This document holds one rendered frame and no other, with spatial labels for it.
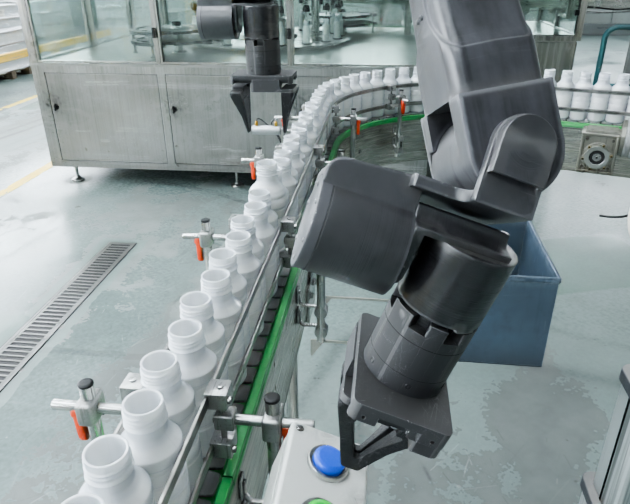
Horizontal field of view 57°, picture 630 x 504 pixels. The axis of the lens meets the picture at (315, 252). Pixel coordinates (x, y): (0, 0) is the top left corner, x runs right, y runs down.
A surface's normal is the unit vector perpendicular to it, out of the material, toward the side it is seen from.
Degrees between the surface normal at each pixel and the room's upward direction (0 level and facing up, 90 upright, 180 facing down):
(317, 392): 0
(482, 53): 65
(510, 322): 90
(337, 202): 43
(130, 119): 90
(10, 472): 0
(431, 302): 82
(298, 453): 20
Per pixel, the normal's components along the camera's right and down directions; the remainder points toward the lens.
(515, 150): 0.14, 0.01
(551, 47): -0.12, 0.44
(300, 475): 0.33, -0.82
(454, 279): -0.37, 0.33
